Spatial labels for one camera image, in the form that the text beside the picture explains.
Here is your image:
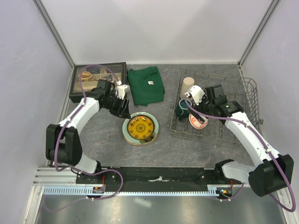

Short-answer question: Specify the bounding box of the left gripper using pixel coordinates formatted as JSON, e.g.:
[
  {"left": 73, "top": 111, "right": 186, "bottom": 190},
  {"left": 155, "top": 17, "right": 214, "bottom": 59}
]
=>
[{"left": 102, "top": 94, "right": 131, "bottom": 119}]

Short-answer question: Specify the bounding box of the light green flower plate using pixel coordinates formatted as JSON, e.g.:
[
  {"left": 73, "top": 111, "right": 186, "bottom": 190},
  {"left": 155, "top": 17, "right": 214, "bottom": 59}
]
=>
[{"left": 122, "top": 112, "right": 159, "bottom": 146}]

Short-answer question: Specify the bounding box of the white orange patterned bowl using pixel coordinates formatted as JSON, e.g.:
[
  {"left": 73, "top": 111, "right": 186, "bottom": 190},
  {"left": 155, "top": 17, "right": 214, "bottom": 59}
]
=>
[{"left": 189, "top": 113, "right": 208, "bottom": 130}]

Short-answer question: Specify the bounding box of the yellow small plate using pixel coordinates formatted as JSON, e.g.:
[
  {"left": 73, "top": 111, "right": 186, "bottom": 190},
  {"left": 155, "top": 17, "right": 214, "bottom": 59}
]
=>
[{"left": 127, "top": 115, "right": 155, "bottom": 140}]

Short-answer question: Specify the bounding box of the beige bird pattern plate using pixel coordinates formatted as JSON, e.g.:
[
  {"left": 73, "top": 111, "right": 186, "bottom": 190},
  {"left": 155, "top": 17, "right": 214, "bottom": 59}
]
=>
[{"left": 122, "top": 132, "right": 158, "bottom": 146}]

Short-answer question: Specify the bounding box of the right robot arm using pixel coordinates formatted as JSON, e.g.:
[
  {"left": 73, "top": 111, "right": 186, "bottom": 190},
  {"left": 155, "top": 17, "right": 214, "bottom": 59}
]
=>
[{"left": 189, "top": 84, "right": 294, "bottom": 197}]

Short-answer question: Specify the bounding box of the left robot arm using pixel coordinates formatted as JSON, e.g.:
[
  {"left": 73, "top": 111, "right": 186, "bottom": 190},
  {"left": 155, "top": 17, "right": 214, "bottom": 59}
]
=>
[{"left": 46, "top": 79, "right": 130, "bottom": 183}]

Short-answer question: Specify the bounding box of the dark green mug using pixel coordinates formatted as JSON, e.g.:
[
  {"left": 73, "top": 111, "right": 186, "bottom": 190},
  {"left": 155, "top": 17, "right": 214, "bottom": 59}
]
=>
[{"left": 175, "top": 99, "right": 192, "bottom": 121}]

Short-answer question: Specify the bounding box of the beige ceramic cup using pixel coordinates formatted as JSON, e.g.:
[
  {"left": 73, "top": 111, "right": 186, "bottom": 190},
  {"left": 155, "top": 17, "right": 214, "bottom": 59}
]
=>
[{"left": 180, "top": 77, "right": 195, "bottom": 99}]

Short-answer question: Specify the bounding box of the green folded t-shirt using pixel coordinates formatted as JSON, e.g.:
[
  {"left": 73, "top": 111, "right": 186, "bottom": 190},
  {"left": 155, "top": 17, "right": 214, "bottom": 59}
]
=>
[{"left": 128, "top": 66, "right": 165, "bottom": 106}]

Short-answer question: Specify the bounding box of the black compartment box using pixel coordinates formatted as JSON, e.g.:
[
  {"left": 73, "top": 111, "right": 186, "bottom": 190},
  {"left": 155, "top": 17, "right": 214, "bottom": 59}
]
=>
[{"left": 69, "top": 62, "right": 128, "bottom": 103}]

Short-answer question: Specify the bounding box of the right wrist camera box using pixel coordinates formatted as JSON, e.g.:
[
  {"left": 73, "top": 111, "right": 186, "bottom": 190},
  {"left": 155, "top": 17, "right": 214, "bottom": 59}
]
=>
[{"left": 184, "top": 85, "right": 205, "bottom": 105}]

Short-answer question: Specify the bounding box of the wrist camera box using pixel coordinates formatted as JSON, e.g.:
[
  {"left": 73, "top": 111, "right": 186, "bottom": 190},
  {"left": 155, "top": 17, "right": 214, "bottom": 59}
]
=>
[
  {"left": 184, "top": 85, "right": 205, "bottom": 105},
  {"left": 115, "top": 80, "right": 130, "bottom": 100}
]

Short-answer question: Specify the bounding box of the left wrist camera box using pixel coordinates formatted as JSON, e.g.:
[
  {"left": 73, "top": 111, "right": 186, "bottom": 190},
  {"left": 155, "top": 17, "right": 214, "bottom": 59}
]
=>
[{"left": 115, "top": 80, "right": 130, "bottom": 100}]

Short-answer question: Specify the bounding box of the grey wire dish rack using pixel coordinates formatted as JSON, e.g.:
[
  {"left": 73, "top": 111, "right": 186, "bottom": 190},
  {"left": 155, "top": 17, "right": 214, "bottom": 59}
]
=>
[{"left": 170, "top": 70, "right": 260, "bottom": 147}]

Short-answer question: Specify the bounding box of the gold bracelet coil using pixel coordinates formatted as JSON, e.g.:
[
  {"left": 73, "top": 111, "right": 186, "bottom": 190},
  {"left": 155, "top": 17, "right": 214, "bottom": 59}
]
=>
[{"left": 79, "top": 71, "right": 93, "bottom": 82}]

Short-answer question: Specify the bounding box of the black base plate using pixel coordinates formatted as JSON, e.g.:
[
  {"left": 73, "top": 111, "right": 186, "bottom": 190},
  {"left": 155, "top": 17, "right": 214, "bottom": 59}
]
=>
[{"left": 76, "top": 167, "right": 241, "bottom": 193}]

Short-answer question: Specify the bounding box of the blue white cable duct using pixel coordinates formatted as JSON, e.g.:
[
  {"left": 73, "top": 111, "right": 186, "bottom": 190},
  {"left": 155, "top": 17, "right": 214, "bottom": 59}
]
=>
[{"left": 43, "top": 186, "right": 224, "bottom": 196}]

